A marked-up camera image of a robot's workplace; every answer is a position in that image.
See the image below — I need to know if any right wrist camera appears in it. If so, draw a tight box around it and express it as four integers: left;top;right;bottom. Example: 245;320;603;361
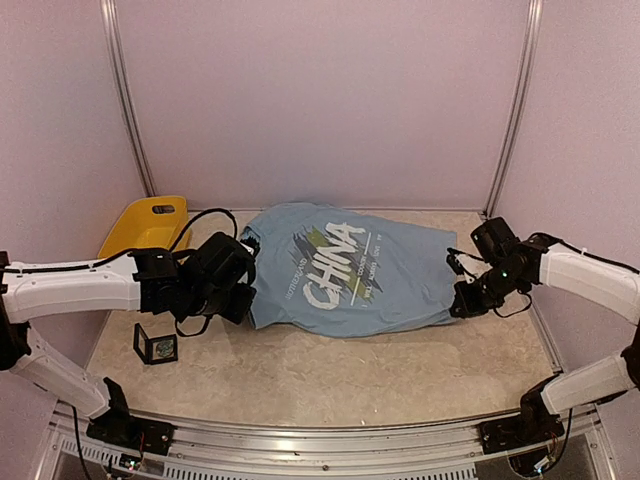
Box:
446;248;487;283

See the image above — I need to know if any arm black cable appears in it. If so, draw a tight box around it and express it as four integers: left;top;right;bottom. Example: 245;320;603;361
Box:
0;208;239;337
494;234;640;319

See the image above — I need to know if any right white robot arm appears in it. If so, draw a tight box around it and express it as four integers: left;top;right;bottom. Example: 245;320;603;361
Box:
447;217;639;444

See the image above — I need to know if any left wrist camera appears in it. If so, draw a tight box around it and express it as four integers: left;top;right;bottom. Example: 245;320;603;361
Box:
240;235;261;258

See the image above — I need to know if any near black brooch box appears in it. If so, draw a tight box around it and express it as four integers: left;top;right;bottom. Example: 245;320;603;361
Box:
133;323;178;365

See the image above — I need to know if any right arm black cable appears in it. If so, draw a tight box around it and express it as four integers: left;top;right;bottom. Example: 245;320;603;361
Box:
494;234;640;319

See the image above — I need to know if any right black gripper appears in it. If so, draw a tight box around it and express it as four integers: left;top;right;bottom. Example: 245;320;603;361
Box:
451;262;526;317

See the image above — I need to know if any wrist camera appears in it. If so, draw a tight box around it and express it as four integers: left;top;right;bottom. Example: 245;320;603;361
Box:
446;248;487;283
240;235;261;258

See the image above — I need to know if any right aluminium corner post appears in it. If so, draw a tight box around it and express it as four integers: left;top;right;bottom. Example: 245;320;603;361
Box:
483;0;544;218

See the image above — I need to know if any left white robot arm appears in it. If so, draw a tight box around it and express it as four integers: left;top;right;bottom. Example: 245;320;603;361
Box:
1;232;259;445

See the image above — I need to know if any left aluminium corner post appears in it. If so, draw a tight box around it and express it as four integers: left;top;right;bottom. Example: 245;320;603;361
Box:
99;0;157;197

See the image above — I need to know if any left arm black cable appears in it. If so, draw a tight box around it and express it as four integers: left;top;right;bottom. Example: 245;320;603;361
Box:
0;208;239;337

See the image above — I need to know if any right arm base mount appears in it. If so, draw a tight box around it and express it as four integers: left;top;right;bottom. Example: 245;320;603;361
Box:
478;391;573;479

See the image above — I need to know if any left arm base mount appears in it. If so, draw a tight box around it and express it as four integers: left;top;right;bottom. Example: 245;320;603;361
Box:
87;377;176;456

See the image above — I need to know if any aluminium front frame rail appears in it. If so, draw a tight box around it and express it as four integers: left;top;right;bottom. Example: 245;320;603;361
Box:
27;402;621;479

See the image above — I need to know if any yellow plastic basket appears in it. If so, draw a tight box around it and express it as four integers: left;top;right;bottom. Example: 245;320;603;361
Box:
98;195;189;258

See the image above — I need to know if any aluminium corner post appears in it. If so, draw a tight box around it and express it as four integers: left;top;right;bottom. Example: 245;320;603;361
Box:
99;0;157;197
483;0;544;218

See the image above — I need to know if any light blue printed t-shirt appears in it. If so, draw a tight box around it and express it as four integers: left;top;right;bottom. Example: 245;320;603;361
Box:
241;203;457;338

